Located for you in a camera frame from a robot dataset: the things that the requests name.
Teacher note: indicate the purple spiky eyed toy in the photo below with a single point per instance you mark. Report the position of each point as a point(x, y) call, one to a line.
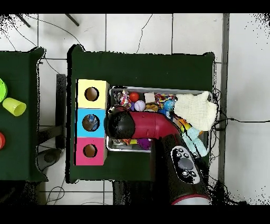
point(145, 143)

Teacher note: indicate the black upright panel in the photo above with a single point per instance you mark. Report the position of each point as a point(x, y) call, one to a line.
point(61, 105)

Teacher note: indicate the cream waffle cloth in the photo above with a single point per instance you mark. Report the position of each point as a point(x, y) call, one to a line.
point(196, 109)

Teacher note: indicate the green ball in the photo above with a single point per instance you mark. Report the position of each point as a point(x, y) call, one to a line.
point(2, 90)

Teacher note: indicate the plain wooden cube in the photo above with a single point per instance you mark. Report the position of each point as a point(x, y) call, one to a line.
point(149, 97)

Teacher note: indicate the mint green cloth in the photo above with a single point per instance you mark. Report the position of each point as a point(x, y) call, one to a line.
point(196, 143)

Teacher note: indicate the dark green table cloth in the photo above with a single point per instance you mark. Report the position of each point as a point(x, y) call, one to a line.
point(137, 69)
point(16, 131)

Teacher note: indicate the clear packet with blue label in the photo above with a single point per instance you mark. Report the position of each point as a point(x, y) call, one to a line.
point(92, 121)

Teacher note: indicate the yellow green plastic cup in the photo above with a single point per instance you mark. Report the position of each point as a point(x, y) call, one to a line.
point(13, 106)

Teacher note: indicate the black stand leg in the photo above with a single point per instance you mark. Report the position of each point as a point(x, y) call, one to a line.
point(72, 20)
point(23, 20)

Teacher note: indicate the crumpled colourful paper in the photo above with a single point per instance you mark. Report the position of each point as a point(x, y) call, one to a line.
point(124, 98)

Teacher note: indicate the blue globe ball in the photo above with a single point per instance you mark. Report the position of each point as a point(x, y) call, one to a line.
point(169, 105)

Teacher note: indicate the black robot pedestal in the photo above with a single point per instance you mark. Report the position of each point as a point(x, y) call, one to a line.
point(130, 194)

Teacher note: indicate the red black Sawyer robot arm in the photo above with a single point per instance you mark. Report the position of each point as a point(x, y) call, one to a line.
point(151, 124)

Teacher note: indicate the shallow mesh bin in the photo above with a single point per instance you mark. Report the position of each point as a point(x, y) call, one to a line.
point(189, 91)

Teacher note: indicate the red orange ball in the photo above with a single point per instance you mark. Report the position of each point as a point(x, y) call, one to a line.
point(134, 97)

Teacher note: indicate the white baseball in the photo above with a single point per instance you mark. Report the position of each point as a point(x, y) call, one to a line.
point(140, 105)

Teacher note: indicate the wooden box with three holes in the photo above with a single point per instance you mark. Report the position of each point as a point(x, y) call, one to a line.
point(99, 156)

